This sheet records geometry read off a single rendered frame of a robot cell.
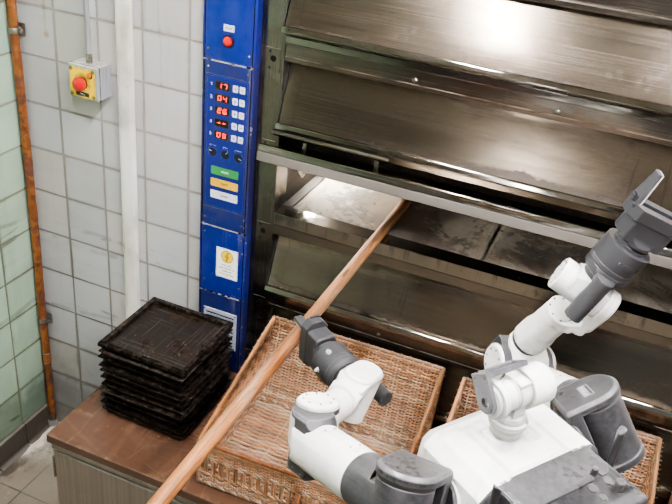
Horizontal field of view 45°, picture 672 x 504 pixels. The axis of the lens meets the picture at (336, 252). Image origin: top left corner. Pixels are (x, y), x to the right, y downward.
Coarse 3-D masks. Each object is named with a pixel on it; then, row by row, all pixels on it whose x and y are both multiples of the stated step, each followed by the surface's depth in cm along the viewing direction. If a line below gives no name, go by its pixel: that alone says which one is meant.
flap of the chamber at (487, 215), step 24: (288, 144) 226; (312, 168) 206; (384, 168) 219; (384, 192) 201; (408, 192) 199; (456, 192) 206; (480, 192) 211; (480, 216) 194; (504, 216) 192; (552, 216) 200; (576, 216) 205; (576, 240) 187
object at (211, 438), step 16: (400, 208) 238; (384, 224) 228; (368, 240) 220; (352, 272) 206; (336, 288) 198; (320, 304) 191; (288, 336) 179; (288, 352) 175; (272, 368) 169; (256, 384) 164; (240, 400) 159; (224, 416) 154; (208, 432) 150; (224, 432) 152; (208, 448) 148; (192, 464) 143; (176, 480) 140; (160, 496) 136
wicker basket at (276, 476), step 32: (288, 320) 245; (256, 352) 239; (352, 352) 241; (384, 352) 237; (288, 384) 249; (320, 384) 246; (384, 384) 239; (416, 384) 236; (256, 416) 245; (288, 416) 247; (384, 416) 241; (416, 416) 238; (224, 448) 212; (256, 448) 234; (288, 448) 235; (384, 448) 238; (416, 448) 212; (224, 480) 217; (256, 480) 213; (288, 480) 208
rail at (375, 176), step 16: (304, 160) 207; (320, 160) 205; (368, 176) 202; (384, 176) 200; (432, 192) 197; (448, 192) 195; (496, 208) 192; (512, 208) 191; (544, 224) 189; (560, 224) 188; (576, 224) 187
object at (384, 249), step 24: (288, 216) 234; (312, 216) 235; (336, 240) 231; (360, 240) 227; (384, 240) 226; (408, 240) 228; (432, 264) 222; (456, 264) 219; (480, 264) 220; (504, 288) 216; (528, 288) 214; (624, 312) 206; (648, 312) 207
